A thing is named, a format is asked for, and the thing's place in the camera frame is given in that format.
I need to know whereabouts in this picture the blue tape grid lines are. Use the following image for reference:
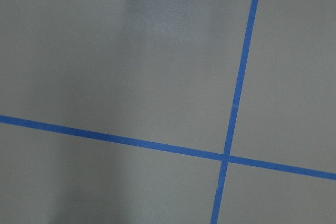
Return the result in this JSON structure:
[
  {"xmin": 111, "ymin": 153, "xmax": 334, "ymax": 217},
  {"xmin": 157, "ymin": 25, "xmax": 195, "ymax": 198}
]
[{"xmin": 1, "ymin": 0, "xmax": 335, "ymax": 223}]

